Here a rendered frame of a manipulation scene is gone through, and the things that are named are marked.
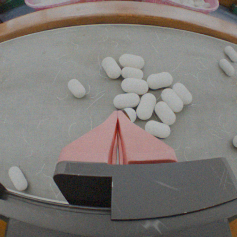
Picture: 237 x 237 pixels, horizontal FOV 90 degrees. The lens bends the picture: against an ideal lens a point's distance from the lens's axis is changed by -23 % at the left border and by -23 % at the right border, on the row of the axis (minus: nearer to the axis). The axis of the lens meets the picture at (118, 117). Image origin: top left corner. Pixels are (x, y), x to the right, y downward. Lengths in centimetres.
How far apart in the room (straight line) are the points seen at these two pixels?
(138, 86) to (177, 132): 8
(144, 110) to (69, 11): 23
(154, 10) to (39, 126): 28
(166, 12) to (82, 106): 23
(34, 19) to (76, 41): 12
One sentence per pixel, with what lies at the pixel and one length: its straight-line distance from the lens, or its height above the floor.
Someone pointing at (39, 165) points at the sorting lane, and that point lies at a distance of 23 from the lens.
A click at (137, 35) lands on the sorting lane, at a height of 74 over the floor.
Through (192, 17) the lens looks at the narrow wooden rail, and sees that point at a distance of 34.
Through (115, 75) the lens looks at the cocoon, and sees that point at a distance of 21.
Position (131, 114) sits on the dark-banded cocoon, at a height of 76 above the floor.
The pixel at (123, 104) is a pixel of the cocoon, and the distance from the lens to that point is 19.
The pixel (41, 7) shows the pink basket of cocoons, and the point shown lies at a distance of 38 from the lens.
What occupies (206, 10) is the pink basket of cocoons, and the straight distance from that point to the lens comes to 40.
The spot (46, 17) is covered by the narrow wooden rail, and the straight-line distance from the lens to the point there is 33.
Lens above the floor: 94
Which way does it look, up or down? 76 degrees down
